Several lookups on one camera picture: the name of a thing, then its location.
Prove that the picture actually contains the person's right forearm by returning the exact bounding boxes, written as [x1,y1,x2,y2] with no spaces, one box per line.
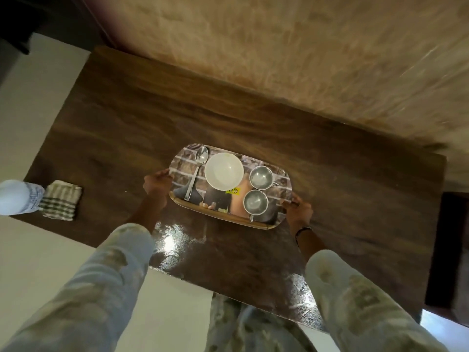
[295,227,449,352]

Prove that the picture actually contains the white ceramic bowl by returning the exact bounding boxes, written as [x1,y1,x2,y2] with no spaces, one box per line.
[204,153,244,191]

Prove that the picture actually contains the person's patterned trousers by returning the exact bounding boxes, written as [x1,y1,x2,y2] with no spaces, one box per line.
[205,292,319,352]

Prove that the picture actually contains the small steel cup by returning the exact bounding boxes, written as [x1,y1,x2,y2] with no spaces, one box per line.
[243,190,269,223]
[249,166,280,190]

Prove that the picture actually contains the steel spoon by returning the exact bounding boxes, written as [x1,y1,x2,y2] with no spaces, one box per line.
[184,146,209,201]

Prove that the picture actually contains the clear plastic bottle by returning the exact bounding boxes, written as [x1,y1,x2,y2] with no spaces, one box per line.
[0,180,46,216]

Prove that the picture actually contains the green checked folded cloth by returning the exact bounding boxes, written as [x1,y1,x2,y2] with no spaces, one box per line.
[39,180,83,220]

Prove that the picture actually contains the printed rectangular serving tray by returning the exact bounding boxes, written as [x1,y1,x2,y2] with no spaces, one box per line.
[168,143,294,231]

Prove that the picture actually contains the person's left forearm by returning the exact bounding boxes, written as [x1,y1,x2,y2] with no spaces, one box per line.
[0,202,157,352]

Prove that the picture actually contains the person's left hand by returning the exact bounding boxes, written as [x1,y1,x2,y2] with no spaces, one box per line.
[142,169,173,207]

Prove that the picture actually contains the person's right hand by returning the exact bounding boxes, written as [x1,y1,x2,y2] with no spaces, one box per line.
[284,194,314,237]

